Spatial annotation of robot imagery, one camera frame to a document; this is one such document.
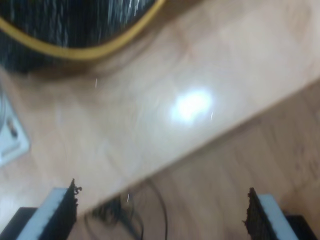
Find yellow network cable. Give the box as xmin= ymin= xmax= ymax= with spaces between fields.
xmin=0 ymin=0 xmax=167 ymax=61

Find silver metal plate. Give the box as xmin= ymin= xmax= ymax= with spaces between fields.
xmin=0 ymin=84 xmax=31 ymax=167

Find black textured mat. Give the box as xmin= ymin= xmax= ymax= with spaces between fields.
xmin=0 ymin=0 xmax=161 ymax=75

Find thin black floor cable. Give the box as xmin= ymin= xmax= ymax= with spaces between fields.
xmin=139 ymin=179 xmax=169 ymax=240
xmin=84 ymin=196 xmax=145 ymax=240

